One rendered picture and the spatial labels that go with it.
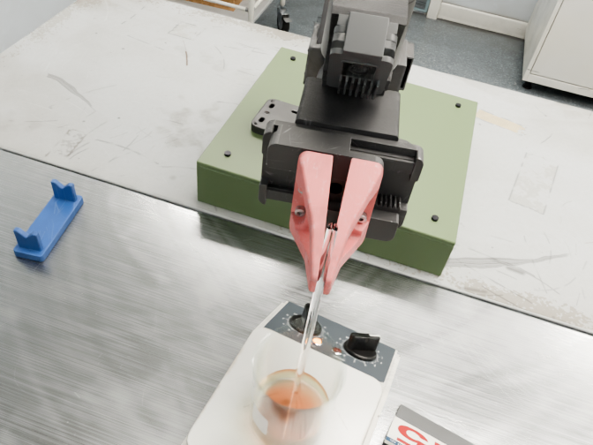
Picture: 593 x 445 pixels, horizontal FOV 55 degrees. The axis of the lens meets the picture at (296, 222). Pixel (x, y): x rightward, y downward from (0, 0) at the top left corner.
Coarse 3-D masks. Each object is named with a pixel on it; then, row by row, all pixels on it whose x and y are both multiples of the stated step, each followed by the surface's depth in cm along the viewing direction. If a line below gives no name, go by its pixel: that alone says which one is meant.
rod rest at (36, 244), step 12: (60, 192) 66; (72, 192) 66; (48, 204) 66; (60, 204) 66; (72, 204) 67; (48, 216) 65; (60, 216) 65; (72, 216) 66; (36, 228) 64; (48, 228) 64; (60, 228) 64; (24, 240) 61; (36, 240) 60; (48, 240) 63; (24, 252) 61; (36, 252) 61; (48, 252) 62
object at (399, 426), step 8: (400, 424) 52; (392, 432) 50; (400, 432) 50; (408, 432) 51; (416, 432) 52; (400, 440) 49; (408, 440) 49; (416, 440) 50; (424, 440) 51; (432, 440) 52
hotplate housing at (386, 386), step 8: (272, 312) 56; (264, 320) 54; (256, 328) 51; (392, 360) 53; (392, 368) 52; (392, 376) 51; (384, 384) 48; (384, 392) 48; (384, 400) 48; (376, 416) 46; (376, 424) 46; (368, 432) 46; (184, 440) 43; (368, 440) 45
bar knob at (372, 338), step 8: (352, 336) 51; (360, 336) 51; (368, 336) 52; (376, 336) 52; (344, 344) 52; (352, 344) 51; (360, 344) 52; (368, 344) 52; (376, 344) 52; (352, 352) 51; (360, 352) 52; (368, 352) 52; (376, 352) 53; (368, 360) 51
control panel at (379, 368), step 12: (288, 312) 56; (300, 312) 56; (276, 324) 52; (324, 324) 55; (336, 324) 56; (336, 336) 54; (348, 336) 55; (384, 348) 55; (348, 360) 50; (360, 360) 51; (384, 360) 52; (372, 372) 50; (384, 372) 50
